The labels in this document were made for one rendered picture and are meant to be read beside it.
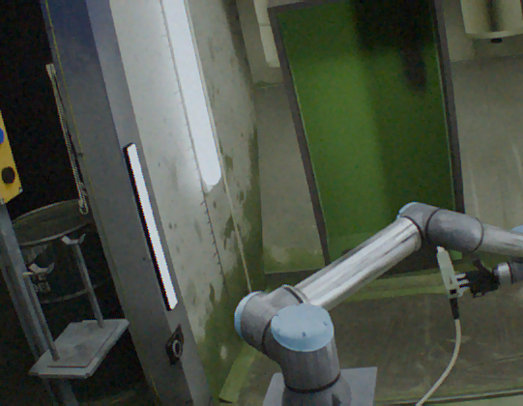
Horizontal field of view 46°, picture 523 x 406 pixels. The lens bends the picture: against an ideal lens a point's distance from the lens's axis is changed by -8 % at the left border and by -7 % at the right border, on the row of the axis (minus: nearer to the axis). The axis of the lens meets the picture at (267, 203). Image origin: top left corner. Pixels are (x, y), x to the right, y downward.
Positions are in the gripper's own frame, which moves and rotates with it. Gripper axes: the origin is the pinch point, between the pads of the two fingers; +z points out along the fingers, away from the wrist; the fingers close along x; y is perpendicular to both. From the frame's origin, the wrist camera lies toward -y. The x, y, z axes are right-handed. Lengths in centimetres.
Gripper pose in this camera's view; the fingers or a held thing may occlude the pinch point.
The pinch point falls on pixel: (448, 283)
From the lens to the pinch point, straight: 257.7
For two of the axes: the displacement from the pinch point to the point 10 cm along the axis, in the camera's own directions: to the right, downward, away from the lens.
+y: 2.7, 8.9, 3.5
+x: 0.7, -3.9, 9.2
